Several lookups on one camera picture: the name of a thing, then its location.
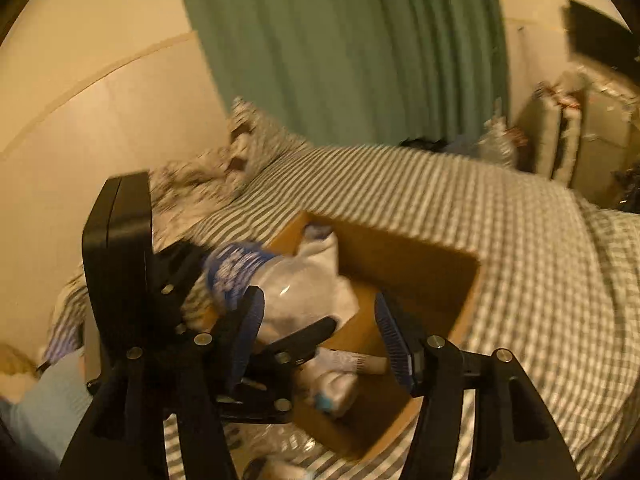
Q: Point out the clear crumpled plastic wrapper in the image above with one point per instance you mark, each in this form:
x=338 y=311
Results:
x=270 y=442

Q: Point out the green striped bed sheet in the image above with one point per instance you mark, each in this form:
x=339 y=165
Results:
x=525 y=260

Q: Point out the clear plastic bottle blue label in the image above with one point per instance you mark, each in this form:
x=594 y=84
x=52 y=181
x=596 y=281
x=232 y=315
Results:
x=295 y=285

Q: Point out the dark cloth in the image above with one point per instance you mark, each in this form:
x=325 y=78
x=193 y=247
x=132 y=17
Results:
x=422 y=144

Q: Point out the patterned pillow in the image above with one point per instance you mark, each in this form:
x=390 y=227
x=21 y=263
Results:
x=265 y=135
x=200 y=180

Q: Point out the beige cabinet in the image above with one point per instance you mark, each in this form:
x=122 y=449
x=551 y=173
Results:
x=595 y=140

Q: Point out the green curtain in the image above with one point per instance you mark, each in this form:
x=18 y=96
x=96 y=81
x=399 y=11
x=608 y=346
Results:
x=350 y=50

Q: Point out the brown cardboard box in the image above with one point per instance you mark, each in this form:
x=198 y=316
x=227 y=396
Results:
x=425 y=280

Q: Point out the white bottle with blue cap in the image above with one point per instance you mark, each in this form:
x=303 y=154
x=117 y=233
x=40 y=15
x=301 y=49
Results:
x=332 y=390

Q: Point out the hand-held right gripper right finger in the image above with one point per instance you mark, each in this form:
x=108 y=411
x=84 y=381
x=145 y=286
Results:
x=392 y=340

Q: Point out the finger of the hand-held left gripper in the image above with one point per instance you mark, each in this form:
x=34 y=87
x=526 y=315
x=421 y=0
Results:
x=182 y=272
x=300 y=345

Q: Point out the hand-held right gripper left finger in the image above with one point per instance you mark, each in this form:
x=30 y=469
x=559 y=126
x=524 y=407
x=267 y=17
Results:
x=251 y=317

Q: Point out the black flat screen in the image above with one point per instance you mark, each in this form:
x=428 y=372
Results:
x=597 y=35

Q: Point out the white squeeze tube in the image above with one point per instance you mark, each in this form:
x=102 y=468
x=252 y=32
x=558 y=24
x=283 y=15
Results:
x=357 y=361

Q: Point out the clear plastic bag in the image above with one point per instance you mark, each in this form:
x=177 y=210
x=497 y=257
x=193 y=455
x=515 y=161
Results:
x=497 y=142

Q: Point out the white plastic bag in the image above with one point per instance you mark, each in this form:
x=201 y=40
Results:
x=324 y=242

